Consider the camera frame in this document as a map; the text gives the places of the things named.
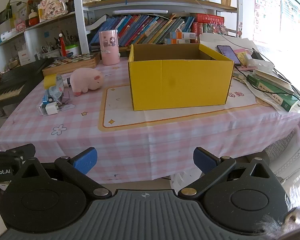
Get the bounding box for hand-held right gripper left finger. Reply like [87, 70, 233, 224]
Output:
[22, 146, 113, 200]

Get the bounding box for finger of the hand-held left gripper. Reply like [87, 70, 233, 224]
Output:
[0, 143, 36, 166]

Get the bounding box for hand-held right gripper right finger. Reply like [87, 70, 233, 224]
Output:
[177, 146, 273, 200]

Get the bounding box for white charger plug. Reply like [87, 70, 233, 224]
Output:
[45, 103, 57, 115]

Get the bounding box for black binder clip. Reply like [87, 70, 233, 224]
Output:
[57, 91, 72, 107]

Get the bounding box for grey remote control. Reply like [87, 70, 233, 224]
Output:
[41, 85, 64, 104]

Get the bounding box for yellow cardboard box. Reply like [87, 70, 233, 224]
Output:
[128, 43, 235, 111]

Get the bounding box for white plastic appliance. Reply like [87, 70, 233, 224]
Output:
[170, 170, 203, 195]

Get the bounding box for pink checked tablecloth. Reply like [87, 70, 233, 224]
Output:
[0, 54, 300, 184]

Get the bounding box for black electronic keyboard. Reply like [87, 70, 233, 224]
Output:
[0, 58, 54, 110]

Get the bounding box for pink plush pig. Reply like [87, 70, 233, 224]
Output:
[69, 68, 104, 97]

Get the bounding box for yellow tape roll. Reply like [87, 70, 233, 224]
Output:
[44, 74, 64, 90]

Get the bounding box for white patterned cover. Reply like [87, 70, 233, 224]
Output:
[265, 127, 300, 180]

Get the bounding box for white box red label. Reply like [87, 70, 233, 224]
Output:
[17, 49, 30, 65]

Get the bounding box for thick green book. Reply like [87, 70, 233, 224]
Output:
[246, 74, 300, 112]

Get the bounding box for wooden chessboard box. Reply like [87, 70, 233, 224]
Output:
[42, 52, 101, 77]

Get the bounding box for white pen holder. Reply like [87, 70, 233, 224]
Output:
[41, 31, 62, 58]

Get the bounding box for beige book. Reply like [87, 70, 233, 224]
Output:
[252, 69, 294, 92]

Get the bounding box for black smartphone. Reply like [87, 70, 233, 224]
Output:
[216, 45, 242, 66]

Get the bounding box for green-lidded white tub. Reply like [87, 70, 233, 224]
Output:
[65, 44, 80, 57]

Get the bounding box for pink yellow notepad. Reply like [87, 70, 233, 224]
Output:
[234, 49, 252, 65]

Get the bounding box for translucent plastic box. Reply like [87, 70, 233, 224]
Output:
[247, 57, 275, 71]

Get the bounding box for pink cylindrical container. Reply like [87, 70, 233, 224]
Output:
[99, 29, 120, 66]

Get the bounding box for red tassel ornament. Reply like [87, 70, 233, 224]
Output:
[59, 35, 66, 57]

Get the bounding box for black power adapter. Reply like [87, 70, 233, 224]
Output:
[251, 51, 266, 61]

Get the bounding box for white paper sheets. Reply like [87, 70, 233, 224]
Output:
[199, 32, 255, 55]

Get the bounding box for orange white small box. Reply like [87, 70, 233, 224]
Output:
[169, 31, 197, 40]
[164, 38, 192, 45]

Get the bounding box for row of colourful books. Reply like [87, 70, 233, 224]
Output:
[89, 14, 199, 48]

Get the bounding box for pink paper house ornament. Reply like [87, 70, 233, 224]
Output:
[39, 0, 68, 20]

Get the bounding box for white bookshelf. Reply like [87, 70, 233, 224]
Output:
[0, 0, 238, 63]

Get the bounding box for black cable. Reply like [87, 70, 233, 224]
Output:
[234, 52, 300, 103]

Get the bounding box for alphabet wall poster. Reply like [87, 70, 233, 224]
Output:
[252, 0, 282, 44]

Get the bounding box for colourful wall chart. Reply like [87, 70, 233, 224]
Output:
[280, 0, 300, 34]

